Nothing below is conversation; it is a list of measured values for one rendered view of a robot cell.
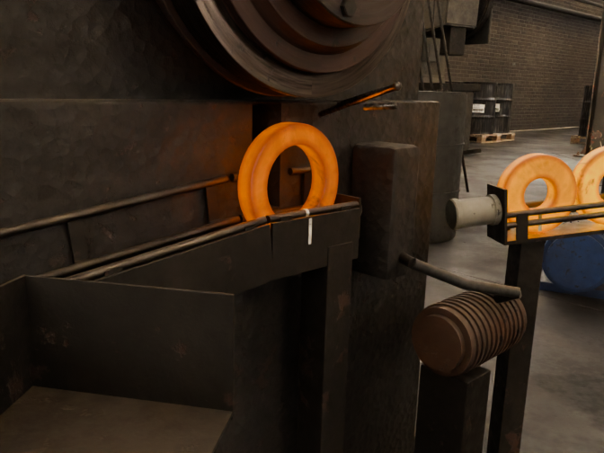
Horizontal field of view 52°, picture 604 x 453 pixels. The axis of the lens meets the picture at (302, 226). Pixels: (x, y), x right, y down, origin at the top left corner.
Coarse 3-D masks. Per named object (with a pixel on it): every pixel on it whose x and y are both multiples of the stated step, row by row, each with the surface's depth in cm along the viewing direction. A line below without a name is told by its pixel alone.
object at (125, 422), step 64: (0, 320) 54; (64, 320) 57; (128, 320) 56; (192, 320) 54; (0, 384) 54; (64, 384) 58; (128, 384) 57; (192, 384) 56; (0, 448) 50; (64, 448) 50; (128, 448) 50; (192, 448) 51
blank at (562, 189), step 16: (528, 160) 116; (544, 160) 116; (560, 160) 117; (512, 176) 116; (528, 176) 116; (544, 176) 117; (560, 176) 117; (512, 192) 116; (560, 192) 118; (576, 192) 119; (512, 208) 117; (528, 208) 118
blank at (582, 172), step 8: (592, 152) 119; (600, 152) 118; (584, 160) 119; (592, 160) 118; (600, 160) 118; (576, 168) 120; (584, 168) 118; (592, 168) 118; (600, 168) 118; (576, 176) 119; (584, 176) 118; (592, 176) 118; (600, 176) 119; (576, 184) 119; (584, 184) 118; (592, 184) 119; (584, 192) 119; (592, 192) 119; (576, 200) 120; (584, 200) 119; (592, 200) 120; (600, 200) 120; (600, 208) 120; (600, 224) 121
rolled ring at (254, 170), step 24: (264, 144) 88; (288, 144) 90; (312, 144) 94; (240, 168) 89; (264, 168) 88; (312, 168) 99; (336, 168) 98; (240, 192) 89; (264, 192) 89; (312, 192) 99; (336, 192) 100; (264, 216) 90
